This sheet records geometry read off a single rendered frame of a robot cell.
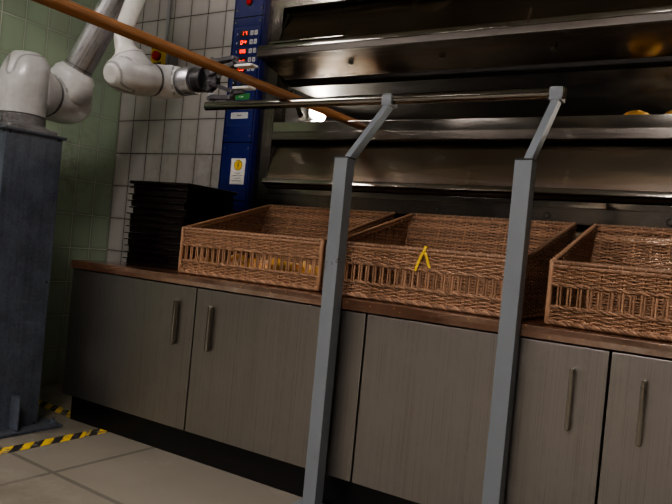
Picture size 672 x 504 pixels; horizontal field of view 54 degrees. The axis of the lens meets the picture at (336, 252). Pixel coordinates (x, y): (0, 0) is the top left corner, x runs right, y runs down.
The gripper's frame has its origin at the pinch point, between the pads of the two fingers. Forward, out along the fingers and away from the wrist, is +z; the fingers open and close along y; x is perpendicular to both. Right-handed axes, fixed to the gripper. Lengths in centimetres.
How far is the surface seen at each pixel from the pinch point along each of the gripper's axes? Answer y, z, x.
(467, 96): 4, 64, -17
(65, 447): 120, -45, 17
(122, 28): 1.3, 1.8, 48.0
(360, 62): -18, 10, -49
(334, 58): -18.6, 1.5, -44.8
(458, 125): 4, 47, -54
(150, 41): 1.6, 1.6, 39.0
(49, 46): -23, -120, -14
